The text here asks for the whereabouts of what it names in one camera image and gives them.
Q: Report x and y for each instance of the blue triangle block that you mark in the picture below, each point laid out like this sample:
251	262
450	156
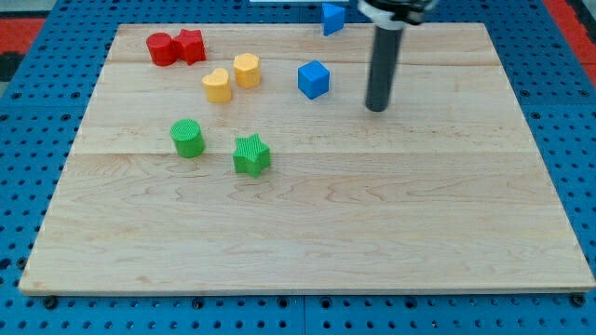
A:
332	18

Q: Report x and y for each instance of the red star block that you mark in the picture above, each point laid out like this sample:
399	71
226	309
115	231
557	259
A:
190	47

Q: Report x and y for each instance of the yellow hexagon block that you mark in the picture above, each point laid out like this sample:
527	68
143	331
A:
247	70

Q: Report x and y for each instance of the red cylinder block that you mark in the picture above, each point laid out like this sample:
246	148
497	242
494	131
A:
161	50

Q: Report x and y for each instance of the wooden board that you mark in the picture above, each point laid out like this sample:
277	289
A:
444	192

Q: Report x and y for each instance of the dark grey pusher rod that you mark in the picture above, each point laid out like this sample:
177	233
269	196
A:
384	59

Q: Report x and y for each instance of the green star block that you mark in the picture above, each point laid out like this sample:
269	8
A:
251	156

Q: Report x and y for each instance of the green cylinder block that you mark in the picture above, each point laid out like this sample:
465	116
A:
187	137

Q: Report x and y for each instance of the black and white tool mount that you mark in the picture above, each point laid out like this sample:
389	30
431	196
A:
395	14

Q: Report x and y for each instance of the blue cube block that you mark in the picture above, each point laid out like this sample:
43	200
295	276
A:
313	79

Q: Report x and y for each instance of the yellow heart block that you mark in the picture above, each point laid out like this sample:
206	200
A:
217	86

